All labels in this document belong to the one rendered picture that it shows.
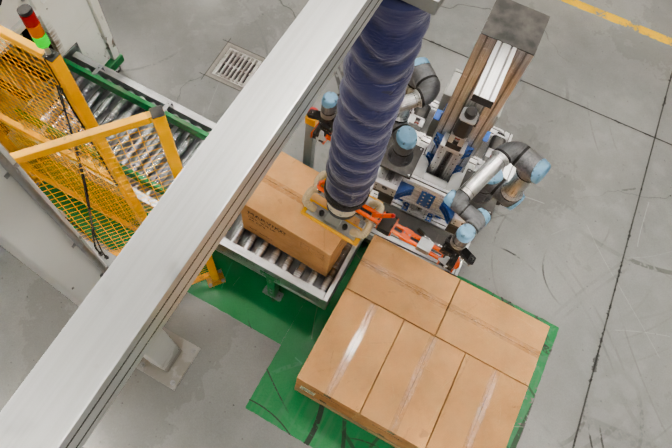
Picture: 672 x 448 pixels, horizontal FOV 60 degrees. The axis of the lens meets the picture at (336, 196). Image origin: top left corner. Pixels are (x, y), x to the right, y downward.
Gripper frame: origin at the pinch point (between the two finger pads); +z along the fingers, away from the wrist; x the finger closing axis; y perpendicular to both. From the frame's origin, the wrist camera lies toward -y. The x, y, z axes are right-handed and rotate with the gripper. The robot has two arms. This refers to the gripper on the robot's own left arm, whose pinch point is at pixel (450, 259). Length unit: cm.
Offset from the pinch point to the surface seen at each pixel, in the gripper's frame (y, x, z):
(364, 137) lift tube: 55, 12, -80
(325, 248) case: 58, 18, 33
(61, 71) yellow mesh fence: 168, 51, -74
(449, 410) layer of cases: -46, 46, 73
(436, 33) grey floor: 97, -237, 127
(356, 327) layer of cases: 22, 35, 74
